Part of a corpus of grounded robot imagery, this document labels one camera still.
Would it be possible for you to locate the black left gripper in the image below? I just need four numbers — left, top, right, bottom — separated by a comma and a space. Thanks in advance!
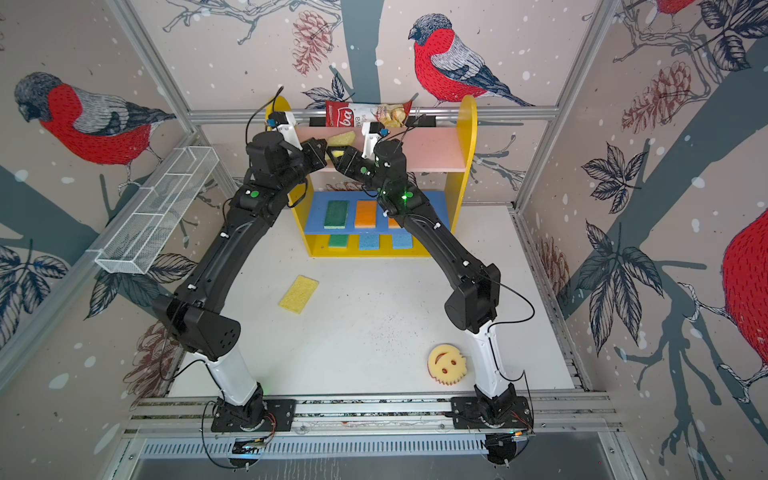
278, 137, 327, 197

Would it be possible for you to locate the pale yellow sponge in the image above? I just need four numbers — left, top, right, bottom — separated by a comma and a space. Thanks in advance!
354, 200, 378, 230

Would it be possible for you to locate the dark green sponge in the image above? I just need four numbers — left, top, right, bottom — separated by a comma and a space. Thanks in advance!
323, 200, 349, 230

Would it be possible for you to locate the blue sponge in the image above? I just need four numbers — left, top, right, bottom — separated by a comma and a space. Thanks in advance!
358, 233, 380, 251
392, 234, 413, 250

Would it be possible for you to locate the light green sponge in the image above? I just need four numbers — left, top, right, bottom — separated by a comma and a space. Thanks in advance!
328, 234, 349, 249

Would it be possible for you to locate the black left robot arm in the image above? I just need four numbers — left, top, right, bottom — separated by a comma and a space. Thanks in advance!
152, 130, 327, 431

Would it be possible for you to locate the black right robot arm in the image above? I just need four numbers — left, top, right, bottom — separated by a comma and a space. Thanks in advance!
327, 140, 533, 432

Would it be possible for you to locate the yellow shelf with coloured boards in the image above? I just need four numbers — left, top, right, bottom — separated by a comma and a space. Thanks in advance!
288, 96, 478, 258

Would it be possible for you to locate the red cassava chips bag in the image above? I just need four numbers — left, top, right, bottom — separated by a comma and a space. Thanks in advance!
325, 101, 412, 129

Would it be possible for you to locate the yellow smiley face sponge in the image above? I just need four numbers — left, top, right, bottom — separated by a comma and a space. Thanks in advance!
427, 344, 467, 386

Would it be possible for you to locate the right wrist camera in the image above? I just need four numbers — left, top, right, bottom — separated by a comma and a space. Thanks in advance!
361, 122, 389, 160

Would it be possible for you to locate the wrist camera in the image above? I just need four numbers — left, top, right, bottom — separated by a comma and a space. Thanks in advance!
267, 111, 301, 149
361, 122, 389, 160

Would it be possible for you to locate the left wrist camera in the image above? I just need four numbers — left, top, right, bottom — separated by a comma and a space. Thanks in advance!
267, 111, 301, 149

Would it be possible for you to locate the white wire mesh basket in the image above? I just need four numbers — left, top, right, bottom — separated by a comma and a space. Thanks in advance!
95, 146, 219, 274

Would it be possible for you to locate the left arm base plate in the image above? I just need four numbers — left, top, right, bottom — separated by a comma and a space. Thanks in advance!
211, 399, 297, 433

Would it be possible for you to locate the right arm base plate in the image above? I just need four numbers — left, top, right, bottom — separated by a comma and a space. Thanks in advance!
445, 397, 534, 431

